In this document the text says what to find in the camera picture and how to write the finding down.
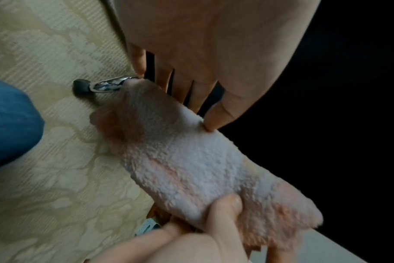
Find person's left hand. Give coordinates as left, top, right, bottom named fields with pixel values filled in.
left=114, top=0, right=323, bottom=132

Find person's right hand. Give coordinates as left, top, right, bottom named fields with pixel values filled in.
left=83, top=193, right=299, bottom=263

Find pink cleaning cloth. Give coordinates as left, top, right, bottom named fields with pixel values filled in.
left=90, top=78, right=325, bottom=251

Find black office chair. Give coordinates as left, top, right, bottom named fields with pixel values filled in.
left=73, top=0, right=394, bottom=254

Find pale blue basket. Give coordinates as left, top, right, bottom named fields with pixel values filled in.
left=133, top=218, right=162, bottom=237

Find blue trousers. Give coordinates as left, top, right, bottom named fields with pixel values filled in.
left=0, top=77, right=46, bottom=172

